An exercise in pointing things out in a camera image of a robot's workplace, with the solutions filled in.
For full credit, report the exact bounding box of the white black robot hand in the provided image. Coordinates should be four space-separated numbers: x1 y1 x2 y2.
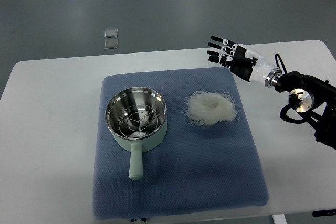
207 36 283 88

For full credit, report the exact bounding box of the white vermicelli nest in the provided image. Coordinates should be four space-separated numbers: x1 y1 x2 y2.
182 89 240 127

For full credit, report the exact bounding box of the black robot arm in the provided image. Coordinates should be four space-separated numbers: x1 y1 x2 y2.
270 71 335 148

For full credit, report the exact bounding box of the mint green steel pot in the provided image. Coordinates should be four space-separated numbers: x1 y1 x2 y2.
105 87 167 180

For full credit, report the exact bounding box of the blue textured mat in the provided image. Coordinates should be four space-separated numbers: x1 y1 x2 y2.
92 67 269 220

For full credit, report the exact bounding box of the lower clear floor tile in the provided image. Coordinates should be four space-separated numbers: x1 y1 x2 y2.
104 38 119 49

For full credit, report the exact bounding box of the clear floor tile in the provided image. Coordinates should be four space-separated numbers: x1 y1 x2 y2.
104 28 118 38
104 38 119 49

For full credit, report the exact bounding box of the upper clear floor tile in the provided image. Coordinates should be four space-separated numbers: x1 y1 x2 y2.
104 28 118 38

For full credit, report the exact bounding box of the black object at table edge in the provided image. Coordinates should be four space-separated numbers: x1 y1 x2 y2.
312 209 336 217

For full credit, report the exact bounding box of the blue label under mat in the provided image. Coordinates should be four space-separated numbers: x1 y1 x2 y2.
131 218 147 223

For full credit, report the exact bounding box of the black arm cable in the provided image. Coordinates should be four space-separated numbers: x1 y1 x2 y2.
274 53 289 74

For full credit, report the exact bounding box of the wire steaming rack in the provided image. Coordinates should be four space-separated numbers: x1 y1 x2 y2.
118 104 159 138

